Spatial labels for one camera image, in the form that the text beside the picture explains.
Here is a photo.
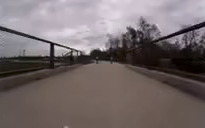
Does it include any dark metal mesh fence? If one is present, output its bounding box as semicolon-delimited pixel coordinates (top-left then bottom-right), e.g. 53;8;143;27
124;17;205;76
0;22;85;80

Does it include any grey concrete path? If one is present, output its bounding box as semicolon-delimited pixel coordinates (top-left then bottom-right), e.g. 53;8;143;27
0;62;205;128

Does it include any grey concrete kerb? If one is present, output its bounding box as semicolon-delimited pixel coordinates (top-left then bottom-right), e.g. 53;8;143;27
0;63;83;95
124;63;205;105

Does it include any row of bare trees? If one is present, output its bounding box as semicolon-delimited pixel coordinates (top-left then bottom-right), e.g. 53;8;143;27
89;16;205;74

